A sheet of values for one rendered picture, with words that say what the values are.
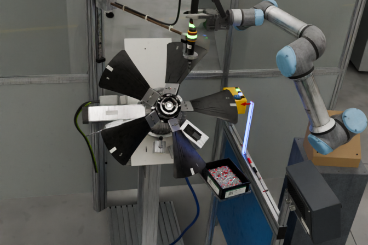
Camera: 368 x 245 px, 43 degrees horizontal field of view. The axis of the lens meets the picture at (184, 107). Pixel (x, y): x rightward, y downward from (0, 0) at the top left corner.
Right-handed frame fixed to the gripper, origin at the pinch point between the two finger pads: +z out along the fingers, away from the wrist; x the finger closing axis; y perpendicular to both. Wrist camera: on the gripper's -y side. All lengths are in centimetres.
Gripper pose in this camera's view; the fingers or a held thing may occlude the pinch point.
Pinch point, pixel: (187, 13)
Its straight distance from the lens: 211.9
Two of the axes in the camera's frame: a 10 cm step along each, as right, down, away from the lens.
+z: -9.8, 0.5, -2.1
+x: -2.0, -5.2, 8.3
